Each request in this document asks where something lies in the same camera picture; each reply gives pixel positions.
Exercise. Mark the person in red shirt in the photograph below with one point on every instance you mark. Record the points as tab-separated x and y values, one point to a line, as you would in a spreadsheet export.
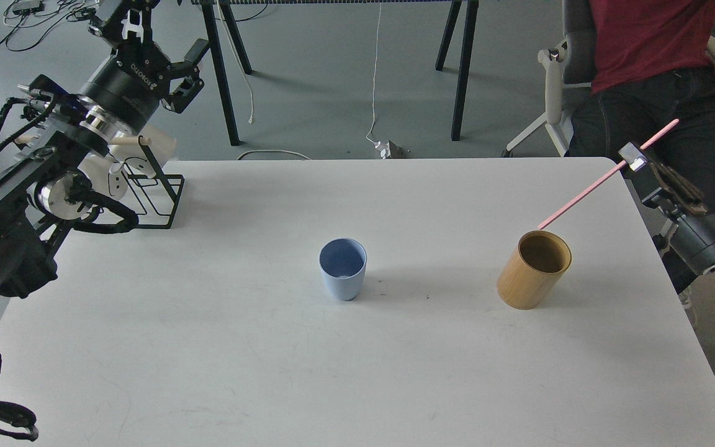
652	67

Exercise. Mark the white power adapter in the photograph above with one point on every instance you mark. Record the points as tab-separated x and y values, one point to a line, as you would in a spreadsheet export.
387	149

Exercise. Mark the light blue plastic cup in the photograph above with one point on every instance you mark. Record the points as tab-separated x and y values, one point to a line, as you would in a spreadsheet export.
343	265

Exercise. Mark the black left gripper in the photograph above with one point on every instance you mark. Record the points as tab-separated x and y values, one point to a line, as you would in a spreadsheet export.
138	75

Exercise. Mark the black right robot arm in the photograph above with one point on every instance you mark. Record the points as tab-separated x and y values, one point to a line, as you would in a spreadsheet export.
660	187

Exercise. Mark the wooden rack dowel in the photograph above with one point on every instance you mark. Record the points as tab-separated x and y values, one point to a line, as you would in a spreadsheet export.
134	140

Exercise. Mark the black trestle table legs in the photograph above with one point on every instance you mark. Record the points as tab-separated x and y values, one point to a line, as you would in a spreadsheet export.
350	67

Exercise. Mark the bamboo cylindrical holder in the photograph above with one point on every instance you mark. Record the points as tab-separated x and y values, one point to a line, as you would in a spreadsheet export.
531	272

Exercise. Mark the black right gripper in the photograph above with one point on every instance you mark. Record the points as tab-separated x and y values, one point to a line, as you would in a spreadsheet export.
682	203

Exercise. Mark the grey office chair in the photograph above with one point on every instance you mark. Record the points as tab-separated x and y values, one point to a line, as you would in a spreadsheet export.
570	71

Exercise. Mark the pink chopstick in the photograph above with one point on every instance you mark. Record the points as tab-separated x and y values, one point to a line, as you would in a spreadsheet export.
650	141

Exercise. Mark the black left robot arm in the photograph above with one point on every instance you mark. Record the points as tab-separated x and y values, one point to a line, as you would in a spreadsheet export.
67	159

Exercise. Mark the black wire rack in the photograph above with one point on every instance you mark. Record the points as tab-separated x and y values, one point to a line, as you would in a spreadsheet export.
154	201

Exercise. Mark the white mug on rack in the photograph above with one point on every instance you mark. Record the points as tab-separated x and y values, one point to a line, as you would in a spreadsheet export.
108	173

